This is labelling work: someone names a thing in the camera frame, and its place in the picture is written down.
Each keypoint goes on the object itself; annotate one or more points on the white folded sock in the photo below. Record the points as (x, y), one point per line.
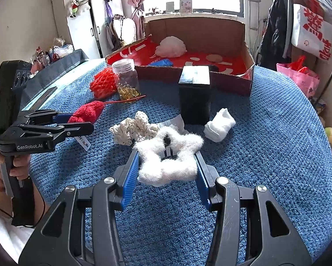
(217, 129)

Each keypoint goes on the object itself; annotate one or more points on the black scrunchie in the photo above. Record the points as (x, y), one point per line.
(213, 68)

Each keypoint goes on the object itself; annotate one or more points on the white fluffy star scrunchie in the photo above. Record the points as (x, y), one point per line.
(167, 157)

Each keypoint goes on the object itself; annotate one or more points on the cream crocheted item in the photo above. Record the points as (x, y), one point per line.
(132, 130)

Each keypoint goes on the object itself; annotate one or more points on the red mesh sponge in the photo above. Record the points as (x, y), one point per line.
(103, 84)

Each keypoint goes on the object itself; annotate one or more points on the person's left hand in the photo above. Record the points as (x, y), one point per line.
(15, 166)

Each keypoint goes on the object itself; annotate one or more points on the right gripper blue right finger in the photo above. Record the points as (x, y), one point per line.
(206, 183)

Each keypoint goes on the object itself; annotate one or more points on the white mesh bath sponge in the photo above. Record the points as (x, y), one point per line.
(171, 47)

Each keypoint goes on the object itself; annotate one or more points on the red knitted item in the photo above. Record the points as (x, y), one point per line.
(90, 112)

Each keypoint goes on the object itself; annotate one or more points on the red lined cardboard box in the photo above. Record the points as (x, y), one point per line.
(202, 36)

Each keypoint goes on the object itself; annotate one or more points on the blue knitted blanket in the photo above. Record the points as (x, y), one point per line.
(278, 141)

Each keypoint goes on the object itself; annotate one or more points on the blue sponge block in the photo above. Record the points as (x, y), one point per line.
(161, 63)

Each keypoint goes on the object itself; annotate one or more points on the round brown powder puff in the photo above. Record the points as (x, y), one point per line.
(214, 58)

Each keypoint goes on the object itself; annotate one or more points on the metal crutch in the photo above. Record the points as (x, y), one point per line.
(253, 25)

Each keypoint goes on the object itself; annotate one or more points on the jar with gold beads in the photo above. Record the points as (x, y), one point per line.
(126, 79)

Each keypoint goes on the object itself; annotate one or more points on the dark hanging jacket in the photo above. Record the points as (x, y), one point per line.
(277, 36)

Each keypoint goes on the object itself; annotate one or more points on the white bag red characters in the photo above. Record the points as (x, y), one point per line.
(311, 33)

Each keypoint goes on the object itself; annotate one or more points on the pink plastic bag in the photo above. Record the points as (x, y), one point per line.
(306, 79)

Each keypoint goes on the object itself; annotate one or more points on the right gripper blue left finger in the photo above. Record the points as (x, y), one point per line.
(126, 178)

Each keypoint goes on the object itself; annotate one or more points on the white wardrobe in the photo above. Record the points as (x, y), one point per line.
(86, 24)

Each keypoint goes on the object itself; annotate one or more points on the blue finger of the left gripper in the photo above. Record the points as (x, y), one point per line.
(53, 132)
(49, 116)

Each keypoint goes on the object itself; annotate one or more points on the black rectangular box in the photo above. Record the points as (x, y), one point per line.
(195, 94)

